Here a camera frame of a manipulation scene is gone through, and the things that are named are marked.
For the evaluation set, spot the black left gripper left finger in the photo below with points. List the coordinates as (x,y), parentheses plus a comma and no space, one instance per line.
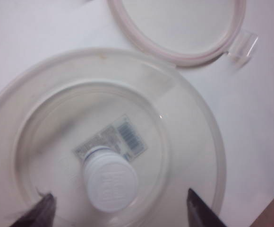
(40,212)

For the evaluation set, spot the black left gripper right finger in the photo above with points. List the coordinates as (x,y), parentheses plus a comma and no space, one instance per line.
(200,212)

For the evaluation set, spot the small white medicine bottle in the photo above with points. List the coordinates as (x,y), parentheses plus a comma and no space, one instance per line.
(111,182)

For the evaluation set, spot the round clear plastic box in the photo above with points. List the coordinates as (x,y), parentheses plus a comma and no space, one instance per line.
(186,118)

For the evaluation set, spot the clear round plastic lid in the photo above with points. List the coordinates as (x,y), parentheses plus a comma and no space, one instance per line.
(174,23)

